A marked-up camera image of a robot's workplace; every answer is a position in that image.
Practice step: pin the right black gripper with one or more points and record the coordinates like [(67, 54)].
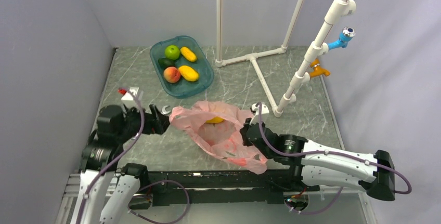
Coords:
[(245, 141)]

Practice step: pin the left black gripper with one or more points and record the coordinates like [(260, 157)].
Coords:
[(156, 122)]

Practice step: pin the pink plastic bag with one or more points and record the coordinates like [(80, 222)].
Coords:
[(222, 141)]

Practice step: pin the fake peach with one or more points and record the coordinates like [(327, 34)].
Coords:
[(171, 75)]

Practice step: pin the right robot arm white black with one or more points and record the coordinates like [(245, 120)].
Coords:
[(312, 164)]

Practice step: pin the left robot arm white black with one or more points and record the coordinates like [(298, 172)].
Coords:
[(99, 161)]

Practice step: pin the dark green fake avocado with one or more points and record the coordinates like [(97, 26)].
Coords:
[(165, 63)]

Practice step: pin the yellow fake mango front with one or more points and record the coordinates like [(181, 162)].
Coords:
[(188, 73)]

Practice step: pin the green fake apple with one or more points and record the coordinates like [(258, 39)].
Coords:
[(172, 52)]

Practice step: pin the silver wrench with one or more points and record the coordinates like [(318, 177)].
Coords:
[(166, 110)]

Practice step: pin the teal plastic tray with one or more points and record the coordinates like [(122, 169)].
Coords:
[(183, 88)]

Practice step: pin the orange faucet tap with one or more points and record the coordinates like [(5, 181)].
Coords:
[(318, 70)]

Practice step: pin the blue faucet tap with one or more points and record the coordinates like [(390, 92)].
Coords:
[(345, 37)]

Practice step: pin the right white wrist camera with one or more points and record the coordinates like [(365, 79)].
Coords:
[(260, 111)]

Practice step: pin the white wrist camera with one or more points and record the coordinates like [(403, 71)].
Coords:
[(128, 96), (260, 111)]

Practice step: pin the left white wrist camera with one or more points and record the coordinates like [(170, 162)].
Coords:
[(128, 96)]

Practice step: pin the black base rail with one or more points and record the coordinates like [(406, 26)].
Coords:
[(223, 186)]

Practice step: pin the white PVC pipe frame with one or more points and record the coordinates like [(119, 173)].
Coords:
[(317, 48)]

